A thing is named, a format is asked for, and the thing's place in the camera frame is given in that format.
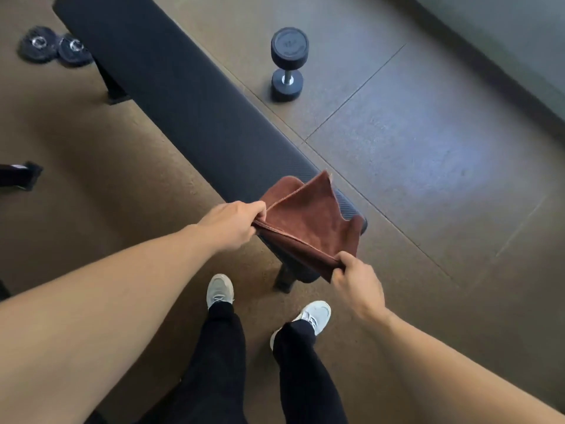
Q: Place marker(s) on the person's left hand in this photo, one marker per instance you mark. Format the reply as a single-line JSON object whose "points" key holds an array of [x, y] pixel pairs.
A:
{"points": [[229, 225]]}

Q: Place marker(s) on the person's right hand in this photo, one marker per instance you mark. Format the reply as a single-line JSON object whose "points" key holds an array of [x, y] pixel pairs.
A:
{"points": [[358, 290]]}

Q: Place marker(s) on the person's left thumb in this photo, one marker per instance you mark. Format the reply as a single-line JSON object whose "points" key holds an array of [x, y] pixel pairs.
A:
{"points": [[258, 209]]}

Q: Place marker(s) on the person's right thumb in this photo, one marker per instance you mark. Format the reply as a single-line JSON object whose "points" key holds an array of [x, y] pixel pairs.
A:
{"points": [[337, 278]]}

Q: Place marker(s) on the brown microfibre cloth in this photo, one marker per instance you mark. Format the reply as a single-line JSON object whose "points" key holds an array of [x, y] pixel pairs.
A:
{"points": [[309, 220]]}

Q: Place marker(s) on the person's left forearm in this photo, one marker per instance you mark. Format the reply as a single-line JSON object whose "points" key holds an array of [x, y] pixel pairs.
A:
{"points": [[95, 313]]}

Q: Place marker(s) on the person's right forearm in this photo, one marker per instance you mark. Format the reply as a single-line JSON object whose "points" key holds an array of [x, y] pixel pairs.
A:
{"points": [[459, 370]]}

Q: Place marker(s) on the person's right white sneaker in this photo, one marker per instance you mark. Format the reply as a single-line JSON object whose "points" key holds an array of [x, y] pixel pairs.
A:
{"points": [[309, 320]]}

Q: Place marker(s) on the person's white sneaker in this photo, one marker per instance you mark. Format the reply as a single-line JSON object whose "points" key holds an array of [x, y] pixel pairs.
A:
{"points": [[220, 290], [309, 320]]}

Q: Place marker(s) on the person's left white sneaker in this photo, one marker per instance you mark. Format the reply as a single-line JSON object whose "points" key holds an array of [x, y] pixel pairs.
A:
{"points": [[220, 290]]}

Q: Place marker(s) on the person's right black trouser leg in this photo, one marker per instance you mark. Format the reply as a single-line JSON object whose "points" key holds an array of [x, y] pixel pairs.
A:
{"points": [[307, 375]]}

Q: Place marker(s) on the person's black trouser leg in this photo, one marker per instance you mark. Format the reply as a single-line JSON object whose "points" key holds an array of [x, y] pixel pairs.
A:
{"points": [[212, 370], [307, 375]]}

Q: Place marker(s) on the black padded workout bench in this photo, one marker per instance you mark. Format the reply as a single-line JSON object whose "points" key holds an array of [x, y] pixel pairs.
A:
{"points": [[194, 101]]}

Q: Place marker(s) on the black dumbbell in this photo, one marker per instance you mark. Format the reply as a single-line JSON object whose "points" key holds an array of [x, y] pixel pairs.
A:
{"points": [[288, 61]]}

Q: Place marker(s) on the person's left black trouser leg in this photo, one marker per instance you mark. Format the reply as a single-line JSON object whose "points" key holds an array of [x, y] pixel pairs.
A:
{"points": [[212, 370]]}

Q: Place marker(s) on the black equipment foot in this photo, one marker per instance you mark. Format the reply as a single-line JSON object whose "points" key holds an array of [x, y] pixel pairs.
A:
{"points": [[20, 175]]}

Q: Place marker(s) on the black weight plate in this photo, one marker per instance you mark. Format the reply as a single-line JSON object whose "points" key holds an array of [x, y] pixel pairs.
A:
{"points": [[39, 44], [74, 50]]}

